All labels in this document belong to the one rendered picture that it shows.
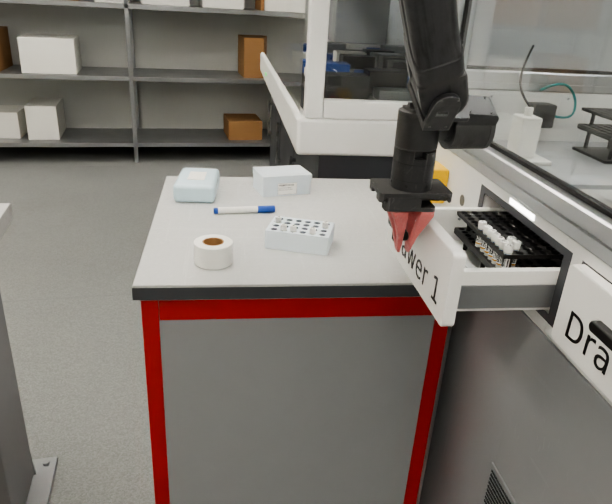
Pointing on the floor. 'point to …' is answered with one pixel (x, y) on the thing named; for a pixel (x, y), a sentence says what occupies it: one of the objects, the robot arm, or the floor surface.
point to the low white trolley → (285, 355)
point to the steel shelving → (94, 137)
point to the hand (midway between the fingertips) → (402, 245)
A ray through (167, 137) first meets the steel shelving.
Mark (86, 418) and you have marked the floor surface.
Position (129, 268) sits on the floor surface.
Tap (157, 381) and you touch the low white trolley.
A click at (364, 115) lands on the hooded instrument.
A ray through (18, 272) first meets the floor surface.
